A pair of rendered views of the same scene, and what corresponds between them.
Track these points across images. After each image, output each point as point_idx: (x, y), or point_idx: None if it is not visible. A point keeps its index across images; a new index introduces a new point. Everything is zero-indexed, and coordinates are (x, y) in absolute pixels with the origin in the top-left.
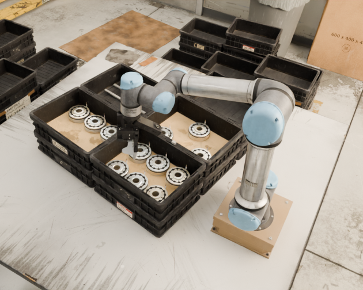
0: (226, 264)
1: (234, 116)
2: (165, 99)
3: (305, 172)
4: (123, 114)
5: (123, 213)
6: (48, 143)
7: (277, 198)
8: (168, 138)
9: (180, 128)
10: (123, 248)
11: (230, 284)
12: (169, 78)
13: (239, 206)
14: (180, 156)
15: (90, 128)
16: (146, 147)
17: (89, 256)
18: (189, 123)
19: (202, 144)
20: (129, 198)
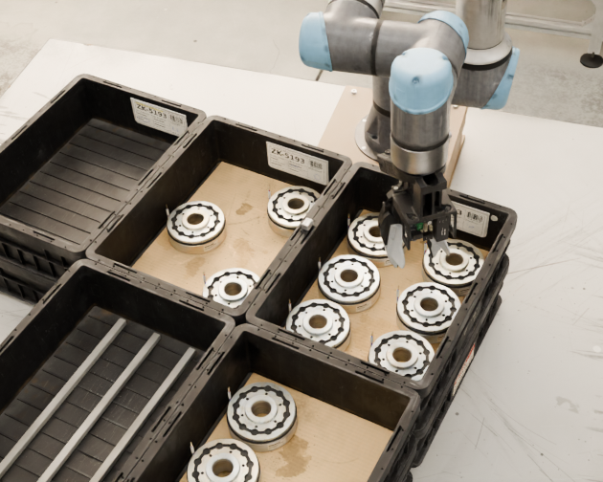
0: (504, 190)
1: (107, 177)
2: (457, 18)
3: (222, 98)
4: (445, 161)
5: (460, 385)
6: None
7: (348, 104)
8: (293, 239)
9: (181, 273)
10: (554, 358)
11: (544, 181)
12: (369, 22)
13: (507, 58)
14: (330, 223)
15: (257, 471)
16: (299, 314)
17: None
18: (159, 256)
19: (234, 220)
20: (475, 319)
